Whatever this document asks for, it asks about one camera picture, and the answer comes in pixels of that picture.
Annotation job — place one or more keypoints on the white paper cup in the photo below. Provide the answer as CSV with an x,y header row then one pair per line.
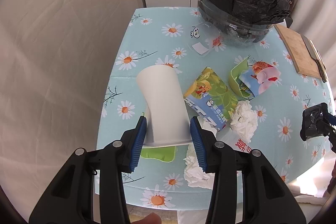
x,y
168,122

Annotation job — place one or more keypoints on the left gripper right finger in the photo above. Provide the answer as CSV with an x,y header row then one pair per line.
x,y
266,198

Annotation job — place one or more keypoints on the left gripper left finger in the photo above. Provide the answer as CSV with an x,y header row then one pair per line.
x,y
69,196

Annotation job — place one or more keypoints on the green broken cup piece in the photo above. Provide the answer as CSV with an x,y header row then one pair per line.
x,y
233,79

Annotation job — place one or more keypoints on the kitchen knife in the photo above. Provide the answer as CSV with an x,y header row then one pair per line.
x,y
316,57

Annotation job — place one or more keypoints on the clear cup red text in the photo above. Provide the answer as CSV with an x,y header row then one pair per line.
x,y
205,38

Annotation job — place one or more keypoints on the small green cup fragment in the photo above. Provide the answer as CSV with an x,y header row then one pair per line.
x,y
164,154

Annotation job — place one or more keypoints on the wooden cutting board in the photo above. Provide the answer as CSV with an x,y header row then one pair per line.
x,y
303,62

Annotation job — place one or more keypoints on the daisy pattern tablecloth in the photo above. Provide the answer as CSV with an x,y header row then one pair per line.
x,y
159,36

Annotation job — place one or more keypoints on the pink blue snack wrapper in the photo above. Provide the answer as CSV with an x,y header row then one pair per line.
x,y
257,78

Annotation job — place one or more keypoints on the left hand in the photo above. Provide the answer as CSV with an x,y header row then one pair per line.
x,y
152,218

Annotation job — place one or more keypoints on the white tissue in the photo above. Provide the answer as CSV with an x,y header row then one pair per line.
x,y
244,121
193,173

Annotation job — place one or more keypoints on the clear plastic bin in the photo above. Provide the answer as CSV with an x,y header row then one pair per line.
x,y
235,32

